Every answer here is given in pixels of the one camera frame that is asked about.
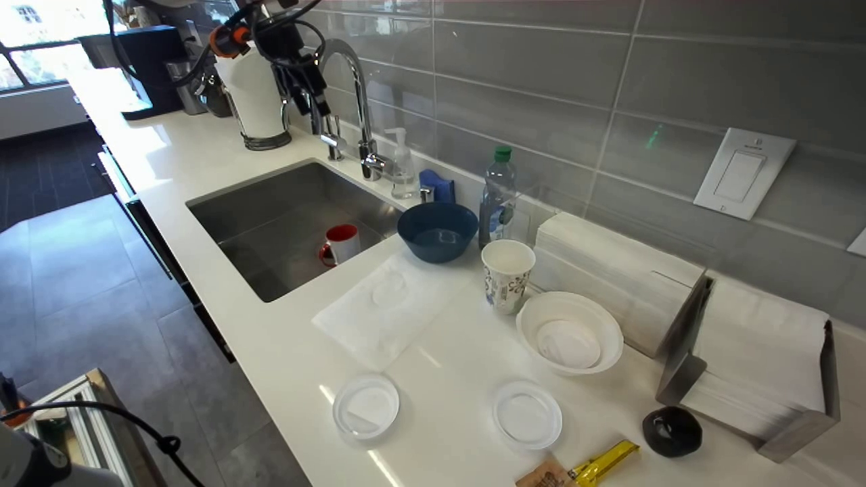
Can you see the tall chrome gooseneck faucet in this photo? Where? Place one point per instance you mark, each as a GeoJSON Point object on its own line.
{"type": "Point", "coordinates": [362, 91]}

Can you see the plastic bottle with green cap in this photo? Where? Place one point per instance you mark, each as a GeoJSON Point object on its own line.
{"type": "Point", "coordinates": [497, 203]}

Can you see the white round lid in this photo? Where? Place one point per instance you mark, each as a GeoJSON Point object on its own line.
{"type": "Point", "coordinates": [527, 417]}
{"type": "Point", "coordinates": [367, 406]}

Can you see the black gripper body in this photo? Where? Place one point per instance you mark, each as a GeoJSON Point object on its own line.
{"type": "Point", "coordinates": [289, 56]}

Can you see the grey metal napkin holder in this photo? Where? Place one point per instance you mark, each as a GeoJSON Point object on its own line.
{"type": "Point", "coordinates": [684, 348]}

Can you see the dark wooden cabinet front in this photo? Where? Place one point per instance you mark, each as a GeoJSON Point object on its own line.
{"type": "Point", "coordinates": [171, 261]}

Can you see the black coffee machine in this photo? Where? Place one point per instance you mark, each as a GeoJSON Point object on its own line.
{"type": "Point", "coordinates": [159, 70]}

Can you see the grey camera body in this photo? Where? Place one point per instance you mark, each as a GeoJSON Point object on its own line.
{"type": "Point", "coordinates": [29, 463]}

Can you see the dark paper towel holder base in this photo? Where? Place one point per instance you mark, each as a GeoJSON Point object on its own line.
{"type": "Point", "coordinates": [267, 142]}

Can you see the white wall switch plate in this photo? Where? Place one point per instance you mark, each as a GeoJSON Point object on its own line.
{"type": "Point", "coordinates": [742, 175]}

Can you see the folded white paper towel stack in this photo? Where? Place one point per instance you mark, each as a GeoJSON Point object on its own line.
{"type": "Point", "coordinates": [612, 272]}

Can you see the brown packet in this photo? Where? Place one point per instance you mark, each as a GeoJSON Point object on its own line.
{"type": "Point", "coordinates": [542, 474]}

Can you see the stainless steel sink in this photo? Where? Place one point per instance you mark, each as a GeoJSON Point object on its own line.
{"type": "Point", "coordinates": [261, 225]}

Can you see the wooden frame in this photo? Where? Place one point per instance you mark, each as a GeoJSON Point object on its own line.
{"type": "Point", "coordinates": [99, 422]}

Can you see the blue sponge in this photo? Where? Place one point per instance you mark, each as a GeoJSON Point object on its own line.
{"type": "Point", "coordinates": [439, 188]}

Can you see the flat white napkin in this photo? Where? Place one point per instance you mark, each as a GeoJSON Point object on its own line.
{"type": "Point", "coordinates": [381, 313]}

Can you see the clear soap dispenser bottle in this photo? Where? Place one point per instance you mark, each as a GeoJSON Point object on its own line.
{"type": "Point", "coordinates": [402, 172]}

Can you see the blue bowl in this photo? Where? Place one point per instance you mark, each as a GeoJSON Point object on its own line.
{"type": "Point", "coordinates": [436, 235]}

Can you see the white bowl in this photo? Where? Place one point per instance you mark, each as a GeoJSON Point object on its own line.
{"type": "Point", "coordinates": [570, 340]}

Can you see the patterned white mug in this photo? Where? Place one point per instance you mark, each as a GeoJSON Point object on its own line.
{"type": "Point", "coordinates": [504, 280]}

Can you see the white napkin stack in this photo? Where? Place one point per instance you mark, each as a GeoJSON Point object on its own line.
{"type": "Point", "coordinates": [762, 361]}

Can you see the small black round dish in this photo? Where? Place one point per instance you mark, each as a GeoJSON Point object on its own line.
{"type": "Point", "coordinates": [673, 432]}

